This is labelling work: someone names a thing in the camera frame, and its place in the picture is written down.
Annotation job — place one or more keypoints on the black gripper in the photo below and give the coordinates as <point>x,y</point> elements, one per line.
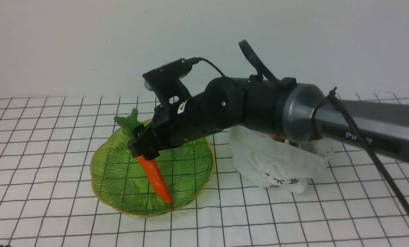
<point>170,127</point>

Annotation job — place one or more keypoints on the orange toy carrot green top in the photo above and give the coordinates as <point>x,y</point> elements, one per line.
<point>132,128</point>

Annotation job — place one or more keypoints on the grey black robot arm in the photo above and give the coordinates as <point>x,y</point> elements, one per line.
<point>299,113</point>

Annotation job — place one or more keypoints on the white cloth bag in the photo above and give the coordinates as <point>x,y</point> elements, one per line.
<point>265,162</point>

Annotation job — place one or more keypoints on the green glass plate gold rim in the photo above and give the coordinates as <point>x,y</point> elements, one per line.
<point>120,182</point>

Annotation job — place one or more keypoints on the white black grid tablecloth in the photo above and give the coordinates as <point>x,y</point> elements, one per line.
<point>46,199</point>

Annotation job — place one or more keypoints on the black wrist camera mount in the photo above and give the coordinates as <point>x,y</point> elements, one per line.
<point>165,81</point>

